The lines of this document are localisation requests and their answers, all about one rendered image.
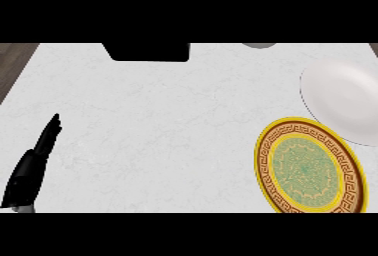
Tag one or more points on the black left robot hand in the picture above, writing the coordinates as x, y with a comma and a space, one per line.
29, 168

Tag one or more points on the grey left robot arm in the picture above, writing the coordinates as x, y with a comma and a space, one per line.
23, 209

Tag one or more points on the yellow patterned green plate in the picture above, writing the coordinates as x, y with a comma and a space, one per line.
307, 170

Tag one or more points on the plain white plate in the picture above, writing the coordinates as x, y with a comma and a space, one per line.
344, 96

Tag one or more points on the black appliance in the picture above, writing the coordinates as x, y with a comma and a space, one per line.
147, 51

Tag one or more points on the grey round object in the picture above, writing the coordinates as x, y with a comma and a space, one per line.
258, 45

